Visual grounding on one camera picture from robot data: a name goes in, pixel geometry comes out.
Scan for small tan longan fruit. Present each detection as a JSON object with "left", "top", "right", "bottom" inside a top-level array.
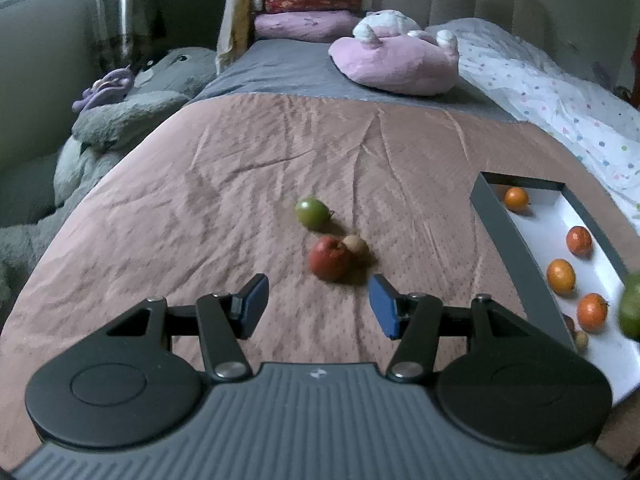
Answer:
[{"left": 342, "top": 234, "right": 370, "bottom": 260}]

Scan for green fruit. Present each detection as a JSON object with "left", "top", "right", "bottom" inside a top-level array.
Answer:
[
  {"left": 295, "top": 196, "right": 333, "bottom": 232},
  {"left": 617, "top": 273, "right": 640, "bottom": 342}
]

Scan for dark red apple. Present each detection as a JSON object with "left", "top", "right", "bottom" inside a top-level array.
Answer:
[{"left": 563, "top": 314, "right": 576, "bottom": 334}]

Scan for small orange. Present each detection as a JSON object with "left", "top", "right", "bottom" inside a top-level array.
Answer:
[{"left": 503, "top": 186, "right": 529, "bottom": 212}]

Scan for tan longan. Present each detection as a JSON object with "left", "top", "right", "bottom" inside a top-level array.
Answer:
[{"left": 574, "top": 330, "right": 589, "bottom": 354}]

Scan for small orange tomato fruit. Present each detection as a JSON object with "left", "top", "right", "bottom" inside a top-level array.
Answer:
[{"left": 576, "top": 292, "right": 608, "bottom": 333}]

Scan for red-orange fruit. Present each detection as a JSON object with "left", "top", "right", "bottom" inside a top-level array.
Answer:
[{"left": 565, "top": 226, "right": 592, "bottom": 258}]

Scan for brown quilted bed cover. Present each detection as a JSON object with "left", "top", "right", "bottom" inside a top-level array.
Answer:
[{"left": 1, "top": 93, "right": 639, "bottom": 467}]

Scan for black box with white inside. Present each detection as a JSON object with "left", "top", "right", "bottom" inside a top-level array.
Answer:
[{"left": 471, "top": 171, "right": 639, "bottom": 405}]

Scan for grey plush toy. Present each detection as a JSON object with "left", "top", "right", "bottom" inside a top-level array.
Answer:
[{"left": 1, "top": 47, "right": 217, "bottom": 309}]

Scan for grey bed sheet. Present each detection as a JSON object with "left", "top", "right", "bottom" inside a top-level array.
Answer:
[{"left": 194, "top": 39, "right": 515, "bottom": 122}]

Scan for purple plush toy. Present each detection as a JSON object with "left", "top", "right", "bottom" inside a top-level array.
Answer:
[{"left": 72, "top": 68, "right": 134, "bottom": 114}]

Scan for white polka dot duvet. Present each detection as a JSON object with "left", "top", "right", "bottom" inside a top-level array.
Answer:
[{"left": 426, "top": 18, "right": 640, "bottom": 228}]

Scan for pink plush pillow toy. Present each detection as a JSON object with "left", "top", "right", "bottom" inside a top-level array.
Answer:
[{"left": 329, "top": 10, "right": 459, "bottom": 96}]

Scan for stacked pink and red pillows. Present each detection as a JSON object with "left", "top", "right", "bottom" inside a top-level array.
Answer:
[{"left": 253, "top": 0, "right": 371, "bottom": 44}]

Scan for patterned curtain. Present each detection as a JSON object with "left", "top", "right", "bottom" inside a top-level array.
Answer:
[{"left": 88, "top": 0, "right": 156, "bottom": 72}]

